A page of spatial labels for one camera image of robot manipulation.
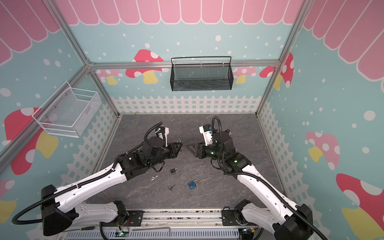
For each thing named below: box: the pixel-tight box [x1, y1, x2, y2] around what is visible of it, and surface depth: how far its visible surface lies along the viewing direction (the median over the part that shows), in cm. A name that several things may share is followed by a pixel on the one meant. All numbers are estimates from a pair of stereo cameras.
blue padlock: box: [188, 180, 199, 190], surface depth 87 cm
